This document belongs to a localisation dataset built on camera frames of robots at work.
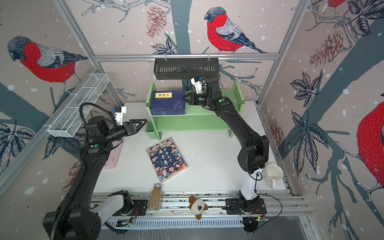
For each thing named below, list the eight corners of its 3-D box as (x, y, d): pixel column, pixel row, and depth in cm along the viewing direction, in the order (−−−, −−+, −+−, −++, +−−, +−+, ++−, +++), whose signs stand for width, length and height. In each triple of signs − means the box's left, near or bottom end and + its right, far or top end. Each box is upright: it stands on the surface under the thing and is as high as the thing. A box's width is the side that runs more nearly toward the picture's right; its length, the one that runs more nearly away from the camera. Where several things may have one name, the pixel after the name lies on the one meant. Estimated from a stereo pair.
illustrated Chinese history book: (161, 184, 82) (161, 182, 81) (146, 150, 96) (146, 148, 94) (188, 167, 88) (188, 166, 87) (171, 138, 102) (170, 136, 100)
